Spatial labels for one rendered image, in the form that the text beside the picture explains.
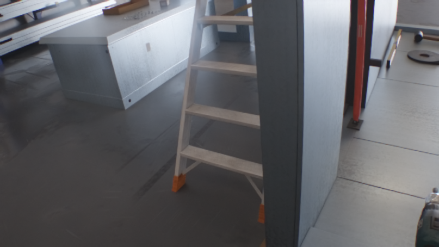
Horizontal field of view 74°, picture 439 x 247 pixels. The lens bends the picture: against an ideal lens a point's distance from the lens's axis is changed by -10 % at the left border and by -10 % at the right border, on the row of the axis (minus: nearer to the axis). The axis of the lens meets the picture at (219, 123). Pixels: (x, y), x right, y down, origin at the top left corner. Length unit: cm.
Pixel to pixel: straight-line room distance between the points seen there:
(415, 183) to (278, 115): 74
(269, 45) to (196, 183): 131
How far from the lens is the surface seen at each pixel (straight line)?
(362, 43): 139
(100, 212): 184
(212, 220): 161
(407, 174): 132
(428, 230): 75
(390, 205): 118
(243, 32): 403
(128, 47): 278
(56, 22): 663
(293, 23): 59
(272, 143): 72
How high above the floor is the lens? 118
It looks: 31 degrees down
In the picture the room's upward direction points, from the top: 8 degrees counter-clockwise
